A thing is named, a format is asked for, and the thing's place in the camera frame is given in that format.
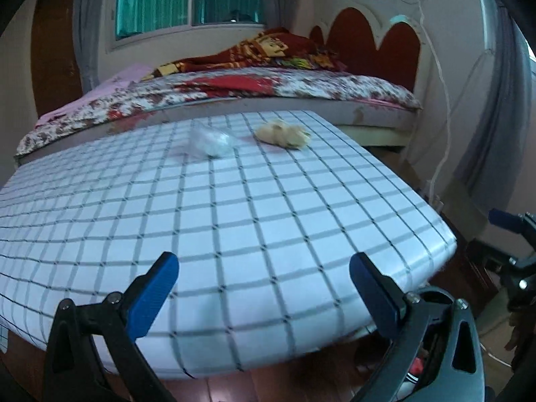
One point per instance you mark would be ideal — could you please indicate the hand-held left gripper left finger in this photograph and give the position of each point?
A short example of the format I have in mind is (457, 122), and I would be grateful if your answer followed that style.
(150, 297)

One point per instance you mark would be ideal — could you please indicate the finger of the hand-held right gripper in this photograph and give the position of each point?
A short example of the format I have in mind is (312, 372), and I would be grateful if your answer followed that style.
(488, 253)
(504, 217)

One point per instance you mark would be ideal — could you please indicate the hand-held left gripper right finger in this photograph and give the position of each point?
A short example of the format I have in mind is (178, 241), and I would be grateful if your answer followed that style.
(372, 297)

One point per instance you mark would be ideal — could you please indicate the clear plastic bag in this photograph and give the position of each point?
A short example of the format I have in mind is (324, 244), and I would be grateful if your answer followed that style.
(211, 142)

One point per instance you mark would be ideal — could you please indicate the beige cloth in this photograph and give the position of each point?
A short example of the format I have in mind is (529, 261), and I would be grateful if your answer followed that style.
(280, 134)

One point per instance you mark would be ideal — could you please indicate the person's right hand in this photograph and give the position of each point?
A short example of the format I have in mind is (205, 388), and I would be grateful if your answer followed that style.
(517, 326)

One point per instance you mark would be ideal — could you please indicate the white checkered tablecloth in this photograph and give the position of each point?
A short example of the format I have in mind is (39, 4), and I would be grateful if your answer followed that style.
(209, 226)

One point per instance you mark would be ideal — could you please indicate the grey side curtain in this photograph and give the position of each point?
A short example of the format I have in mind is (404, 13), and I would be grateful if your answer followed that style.
(498, 113)

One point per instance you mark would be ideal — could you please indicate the bed with floral cover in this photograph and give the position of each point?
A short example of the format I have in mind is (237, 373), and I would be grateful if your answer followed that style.
(335, 86)

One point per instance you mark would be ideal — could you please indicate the red heart-shaped headboard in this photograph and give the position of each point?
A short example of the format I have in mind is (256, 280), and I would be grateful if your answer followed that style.
(368, 46)

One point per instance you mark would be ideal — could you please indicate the pink cloth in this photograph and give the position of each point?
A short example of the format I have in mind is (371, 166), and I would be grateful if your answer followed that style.
(125, 77)

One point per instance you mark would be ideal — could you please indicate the grey window curtain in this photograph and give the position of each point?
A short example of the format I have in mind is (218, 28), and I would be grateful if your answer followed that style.
(88, 42)
(282, 0)

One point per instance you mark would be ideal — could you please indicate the red printed blanket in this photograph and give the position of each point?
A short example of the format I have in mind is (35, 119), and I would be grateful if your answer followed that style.
(251, 52)

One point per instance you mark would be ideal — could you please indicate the brown wooden door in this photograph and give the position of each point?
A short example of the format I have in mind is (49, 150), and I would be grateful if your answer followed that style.
(54, 50)

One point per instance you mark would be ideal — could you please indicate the window with green glass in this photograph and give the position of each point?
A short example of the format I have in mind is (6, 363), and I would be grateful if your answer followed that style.
(155, 4)

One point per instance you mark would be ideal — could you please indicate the cream bed frame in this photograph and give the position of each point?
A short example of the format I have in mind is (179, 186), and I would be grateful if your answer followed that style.
(377, 132)

